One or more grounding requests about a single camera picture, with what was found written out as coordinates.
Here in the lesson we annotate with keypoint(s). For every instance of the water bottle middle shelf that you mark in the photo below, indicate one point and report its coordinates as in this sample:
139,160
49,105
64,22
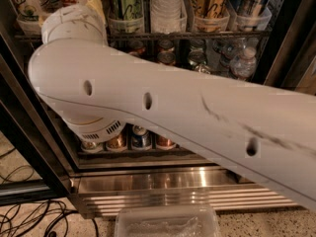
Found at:
243,65

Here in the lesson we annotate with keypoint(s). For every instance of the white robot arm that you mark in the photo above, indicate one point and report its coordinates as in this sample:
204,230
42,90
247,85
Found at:
264,134

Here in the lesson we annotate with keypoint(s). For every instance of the white 7up can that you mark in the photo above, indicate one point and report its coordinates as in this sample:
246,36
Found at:
32,13

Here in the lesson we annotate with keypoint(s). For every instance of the clear plastic bin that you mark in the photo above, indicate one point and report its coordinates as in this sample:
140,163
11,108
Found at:
168,221

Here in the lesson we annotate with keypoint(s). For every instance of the water bottle shelf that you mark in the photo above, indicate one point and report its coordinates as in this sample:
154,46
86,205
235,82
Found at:
166,16
243,65

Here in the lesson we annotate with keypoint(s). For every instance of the red can bottom shelf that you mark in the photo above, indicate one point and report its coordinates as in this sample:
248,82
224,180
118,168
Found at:
164,143

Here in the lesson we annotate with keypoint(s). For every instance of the dark blue can top shelf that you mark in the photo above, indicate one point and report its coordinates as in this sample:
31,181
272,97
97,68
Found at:
248,14

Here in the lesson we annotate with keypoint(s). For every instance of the gold can top shelf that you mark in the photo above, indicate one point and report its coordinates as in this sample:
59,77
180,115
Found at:
210,15

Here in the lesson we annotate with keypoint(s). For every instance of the green can top shelf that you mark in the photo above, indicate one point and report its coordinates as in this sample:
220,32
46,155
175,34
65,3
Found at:
126,16

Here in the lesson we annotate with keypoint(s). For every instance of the water bottle top shelf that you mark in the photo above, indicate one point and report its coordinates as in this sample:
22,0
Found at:
166,16

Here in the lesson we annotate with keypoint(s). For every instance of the orange can bottom shelf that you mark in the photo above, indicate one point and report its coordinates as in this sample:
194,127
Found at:
118,143

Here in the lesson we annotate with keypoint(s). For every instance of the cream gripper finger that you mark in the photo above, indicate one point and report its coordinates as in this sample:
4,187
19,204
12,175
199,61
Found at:
96,5

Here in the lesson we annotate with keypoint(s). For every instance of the silver can bottom shelf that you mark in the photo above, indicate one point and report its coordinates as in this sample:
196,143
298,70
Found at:
91,147

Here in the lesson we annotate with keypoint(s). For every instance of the blue can bottom shelf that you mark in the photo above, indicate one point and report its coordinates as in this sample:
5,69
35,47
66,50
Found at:
140,139

